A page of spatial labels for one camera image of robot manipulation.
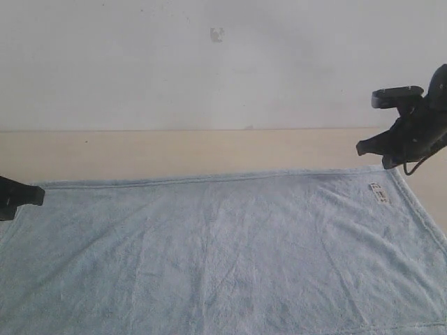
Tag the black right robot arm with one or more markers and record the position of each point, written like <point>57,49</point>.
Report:
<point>436,99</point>

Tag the light blue fluffy towel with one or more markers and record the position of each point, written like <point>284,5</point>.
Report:
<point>287,252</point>

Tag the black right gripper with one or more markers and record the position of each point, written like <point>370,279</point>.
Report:
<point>409,139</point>

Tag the white towel care label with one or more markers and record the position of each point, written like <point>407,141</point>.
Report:
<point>379,193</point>

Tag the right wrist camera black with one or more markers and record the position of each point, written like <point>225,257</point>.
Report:
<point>404,99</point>

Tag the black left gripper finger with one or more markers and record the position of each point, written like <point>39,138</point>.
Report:
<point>7,213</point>
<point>15,194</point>

